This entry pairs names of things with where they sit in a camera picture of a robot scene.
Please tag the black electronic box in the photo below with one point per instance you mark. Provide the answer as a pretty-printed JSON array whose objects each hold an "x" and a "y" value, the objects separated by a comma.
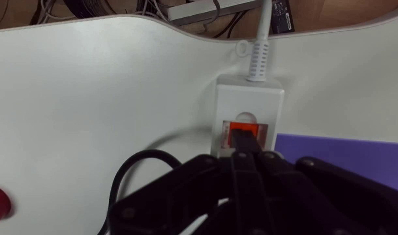
[{"x": 282, "y": 14}]

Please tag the white power strip orange switch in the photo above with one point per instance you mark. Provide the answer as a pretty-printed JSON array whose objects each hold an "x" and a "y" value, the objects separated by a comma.
[{"x": 251, "y": 99}]

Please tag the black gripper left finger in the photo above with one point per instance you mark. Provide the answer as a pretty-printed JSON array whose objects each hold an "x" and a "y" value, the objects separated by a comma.
[{"x": 181, "y": 195}]

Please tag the purple mat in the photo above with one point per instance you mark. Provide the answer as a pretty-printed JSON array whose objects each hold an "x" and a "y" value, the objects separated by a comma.
[{"x": 359, "y": 156}]

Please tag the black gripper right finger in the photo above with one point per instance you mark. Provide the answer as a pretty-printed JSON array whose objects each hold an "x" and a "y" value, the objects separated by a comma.
[{"x": 329, "y": 203}]

